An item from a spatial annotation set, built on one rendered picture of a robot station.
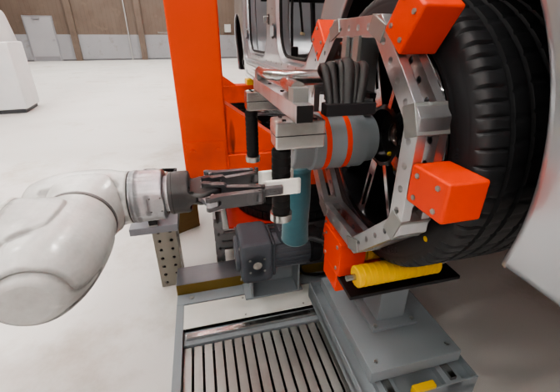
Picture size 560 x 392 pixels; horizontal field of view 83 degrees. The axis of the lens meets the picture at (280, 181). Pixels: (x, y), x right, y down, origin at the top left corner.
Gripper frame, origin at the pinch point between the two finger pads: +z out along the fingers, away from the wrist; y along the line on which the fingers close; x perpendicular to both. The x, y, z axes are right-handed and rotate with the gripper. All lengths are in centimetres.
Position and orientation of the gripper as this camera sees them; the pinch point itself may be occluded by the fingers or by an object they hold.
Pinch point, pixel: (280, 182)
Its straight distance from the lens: 59.9
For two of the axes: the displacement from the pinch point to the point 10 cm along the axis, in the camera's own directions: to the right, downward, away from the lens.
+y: 2.4, 4.0, -8.8
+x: 0.0, -9.1, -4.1
